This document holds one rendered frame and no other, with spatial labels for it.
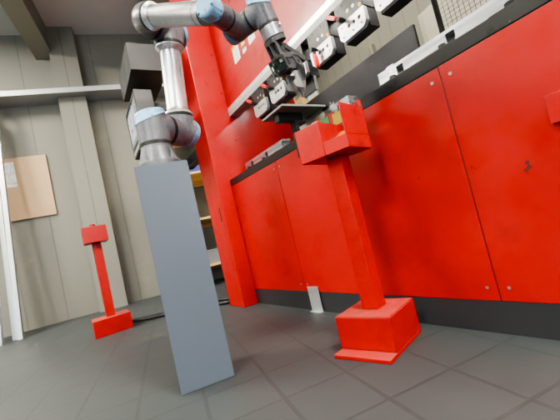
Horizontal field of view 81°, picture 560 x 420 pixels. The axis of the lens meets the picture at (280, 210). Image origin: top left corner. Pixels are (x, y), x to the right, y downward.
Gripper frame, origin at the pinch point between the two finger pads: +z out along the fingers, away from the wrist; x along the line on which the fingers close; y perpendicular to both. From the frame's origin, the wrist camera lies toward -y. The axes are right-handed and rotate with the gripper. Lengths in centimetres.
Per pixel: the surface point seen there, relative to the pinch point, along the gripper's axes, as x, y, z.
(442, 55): 42.9, -10.6, 10.1
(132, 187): -352, -107, -16
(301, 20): -17, -55, -36
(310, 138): 1.0, 9.5, 15.3
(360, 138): 14.7, 3.0, 22.5
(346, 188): 7.0, 11.5, 35.6
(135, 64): -137, -43, -77
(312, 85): -23, -49, -6
